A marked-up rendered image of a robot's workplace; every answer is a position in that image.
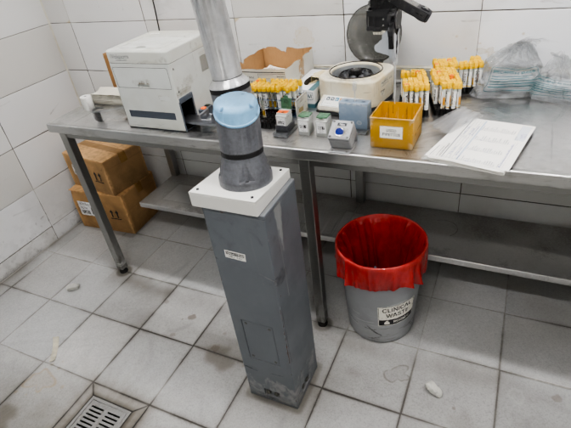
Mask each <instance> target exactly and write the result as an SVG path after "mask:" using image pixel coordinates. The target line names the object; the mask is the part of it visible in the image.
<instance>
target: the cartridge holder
mask: <svg viewBox="0 0 571 428"><path fill-rule="evenodd" d="M297 128H298V125H297V124H295V121H294V120H292V122H291V123H290V124H289V125H288V126H279V125H275V132H274V133H273V137H280V138H288V137H289V136H290V135H291V134H292V133H293V132H294V131H295V130H296V129H297Z"/></svg>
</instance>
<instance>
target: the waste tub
mask: <svg viewBox="0 0 571 428"><path fill-rule="evenodd" d="M423 105H424V104H423V103H407V102H395V104H394V102H392V101H381V103H379V105H378V106H377V107H376V109H375V110H374V112H373V113H372V114H371V116H370V146H371V147H377V148H386V149H402V150H411V151H412V149H413V148H414V146H415V145H416V142H417V140H418V138H419V137H420V135H421V123H422V107H423Z"/></svg>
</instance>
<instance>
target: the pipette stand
mask: <svg viewBox="0 0 571 428"><path fill-rule="evenodd" d="M338 107H339V121H353V122H354V125H355V127H356V130H357V131H358V134H363V135H365V134H366V133H367V132H368V131H369V130H370V116H371V100H366V99H356V101H355V102H354V99H347V98H343V99H341V100H340V101H339V102H338Z"/></svg>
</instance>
